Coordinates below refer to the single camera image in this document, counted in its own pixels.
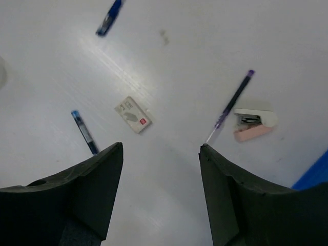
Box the white eraser box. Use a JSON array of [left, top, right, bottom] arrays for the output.
[[115, 96, 152, 134]]

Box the clear tape roll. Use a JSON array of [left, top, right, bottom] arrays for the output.
[[0, 57, 8, 89]]

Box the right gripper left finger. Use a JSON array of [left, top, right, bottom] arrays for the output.
[[1, 142, 123, 245]]

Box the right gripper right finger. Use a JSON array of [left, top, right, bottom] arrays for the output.
[[199, 144, 327, 245]]

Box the blue ballpoint pen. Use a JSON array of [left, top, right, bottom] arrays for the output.
[[95, 0, 125, 37]]

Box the blue pen refill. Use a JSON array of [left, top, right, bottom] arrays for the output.
[[71, 110, 99, 155]]

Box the blue compartment tray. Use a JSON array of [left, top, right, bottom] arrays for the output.
[[292, 151, 328, 190]]

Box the purple pen refill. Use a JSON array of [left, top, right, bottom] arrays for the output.
[[205, 70, 255, 144]]

